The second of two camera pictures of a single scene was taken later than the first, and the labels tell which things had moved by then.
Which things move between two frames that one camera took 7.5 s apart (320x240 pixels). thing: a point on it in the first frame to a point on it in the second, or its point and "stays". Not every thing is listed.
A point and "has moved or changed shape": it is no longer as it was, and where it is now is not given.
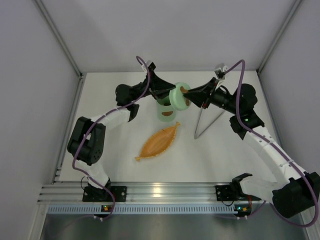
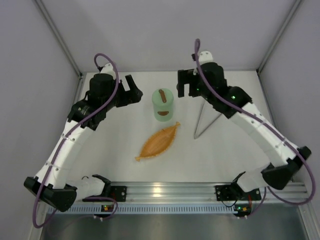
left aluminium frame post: [64, 155] stays
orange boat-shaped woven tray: [158, 143] stays
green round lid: [177, 98] has moved or changed shape
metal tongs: [197, 136] stays
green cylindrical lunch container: [165, 112] stays
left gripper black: [151, 85] to [125, 92]
